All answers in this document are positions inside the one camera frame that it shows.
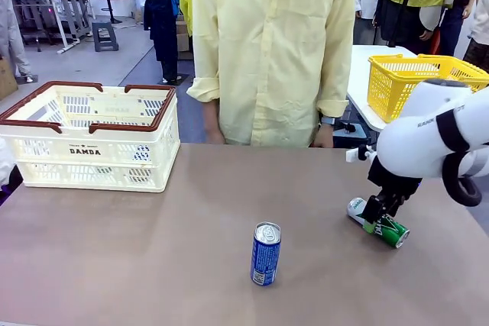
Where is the person's right hand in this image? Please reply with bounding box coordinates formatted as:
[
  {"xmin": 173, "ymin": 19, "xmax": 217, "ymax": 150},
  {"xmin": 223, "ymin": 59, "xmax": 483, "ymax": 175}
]
[{"xmin": 205, "ymin": 126, "xmax": 227, "ymax": 145}]

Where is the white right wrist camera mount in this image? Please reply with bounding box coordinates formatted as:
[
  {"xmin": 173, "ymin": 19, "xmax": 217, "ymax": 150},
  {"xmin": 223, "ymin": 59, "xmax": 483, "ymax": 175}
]
[{"xmin": 345, "ymin": 145, "xmax": 379, "ymax": 163}]

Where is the green white drink can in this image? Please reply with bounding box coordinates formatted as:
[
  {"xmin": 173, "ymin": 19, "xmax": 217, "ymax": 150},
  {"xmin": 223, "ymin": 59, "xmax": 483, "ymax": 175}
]
[{"xmin": 346, "ymin": 196, "xmax": 411, "ymax": 250}]

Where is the yellow plastic shopping basket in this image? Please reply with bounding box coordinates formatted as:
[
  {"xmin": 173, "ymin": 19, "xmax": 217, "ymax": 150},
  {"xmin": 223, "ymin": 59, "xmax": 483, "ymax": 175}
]
[{"xmin": 367, "ymin": 53, "xmax": 489, "ymax": 124}]

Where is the grey step stool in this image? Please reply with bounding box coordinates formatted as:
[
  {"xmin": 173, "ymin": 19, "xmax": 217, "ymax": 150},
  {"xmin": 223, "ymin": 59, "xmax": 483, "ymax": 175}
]
[{"xmin": 91, "ymin": 21, "xmax": 119, "ymax": 53}]

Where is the person's right forearm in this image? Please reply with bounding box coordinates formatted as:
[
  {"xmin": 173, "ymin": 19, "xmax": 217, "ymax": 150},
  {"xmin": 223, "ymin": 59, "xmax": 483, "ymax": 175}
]
[{"xmin": 201, "ymin": 99, "xmax": 222, "ymax": 131}]

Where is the large cardboard box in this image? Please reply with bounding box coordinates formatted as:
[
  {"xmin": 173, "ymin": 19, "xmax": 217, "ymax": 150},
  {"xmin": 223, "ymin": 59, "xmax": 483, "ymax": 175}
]
[{"xmin": 0, "ymin": 58, "xmax": 19, "ymax": 101}]

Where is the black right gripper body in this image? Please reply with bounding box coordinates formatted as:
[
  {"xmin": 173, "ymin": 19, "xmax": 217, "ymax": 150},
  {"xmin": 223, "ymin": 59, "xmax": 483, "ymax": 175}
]
[{"xmin": 367, "ymin": 157, "xmax": 423, "ymax": 202}]

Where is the blue white drink can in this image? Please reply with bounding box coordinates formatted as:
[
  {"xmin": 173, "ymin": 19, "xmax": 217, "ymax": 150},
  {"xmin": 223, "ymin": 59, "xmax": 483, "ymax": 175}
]
[
  {"xmin": 131, "ymin": 145, "xmax": 151, "ymax": 162},
  {"xmin": 250, "ymin": 221, "xmax": 283, "ymax": 287}
]

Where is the small cardboard box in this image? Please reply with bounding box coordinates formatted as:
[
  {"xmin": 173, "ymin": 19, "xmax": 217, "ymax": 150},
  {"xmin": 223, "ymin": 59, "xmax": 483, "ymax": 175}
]
[{"xmin": 175, "ymin": 16, "xmax": 192, "ymax": 53}]

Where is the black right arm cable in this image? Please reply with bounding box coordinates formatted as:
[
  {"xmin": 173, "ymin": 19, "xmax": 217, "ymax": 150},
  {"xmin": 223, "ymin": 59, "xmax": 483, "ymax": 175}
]
[{"xmin": 442, "ymin": 152, "xmax": 483, "ymax": 208}]

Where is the person in yellow shirt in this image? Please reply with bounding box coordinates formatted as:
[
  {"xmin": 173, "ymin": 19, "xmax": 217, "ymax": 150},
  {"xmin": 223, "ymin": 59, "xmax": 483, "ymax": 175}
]
[{"xmin": 186, "ymin": 0, "xmax": 358, "ymax": 148}]

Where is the white side table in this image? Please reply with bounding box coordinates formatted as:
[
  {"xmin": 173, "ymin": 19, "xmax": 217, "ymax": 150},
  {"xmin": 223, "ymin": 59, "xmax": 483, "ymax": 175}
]
[{"xmin": 345, "ymin": 44, "xmax": 421, "ymax": 133}]

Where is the dark frame under table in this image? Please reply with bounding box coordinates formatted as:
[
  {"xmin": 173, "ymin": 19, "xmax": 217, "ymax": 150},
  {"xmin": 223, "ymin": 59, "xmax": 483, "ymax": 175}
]
[{"xmin": 332, "ymin": 119, "xmax": 372, "ymax": 148}]

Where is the cream basket with brown handles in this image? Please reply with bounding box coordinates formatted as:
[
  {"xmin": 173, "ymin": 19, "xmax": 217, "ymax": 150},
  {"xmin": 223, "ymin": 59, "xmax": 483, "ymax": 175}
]
[{"xmin": 0, "ymin": 80, "xmax": 181, "ymax": 193}]

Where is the black velcro strap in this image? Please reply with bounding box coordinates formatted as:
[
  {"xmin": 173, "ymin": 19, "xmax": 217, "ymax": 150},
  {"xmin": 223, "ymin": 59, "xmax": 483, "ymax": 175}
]
[{"xmin": 436, "ymin": 109, "xmax": 470, "ymax": 153}]

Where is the person's left hand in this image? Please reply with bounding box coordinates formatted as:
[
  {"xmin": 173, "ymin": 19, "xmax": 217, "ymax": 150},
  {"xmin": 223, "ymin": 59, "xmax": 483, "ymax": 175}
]
[{"xmin": 310, "ymin": 125, "xmax": 335, "ymax": 149}]

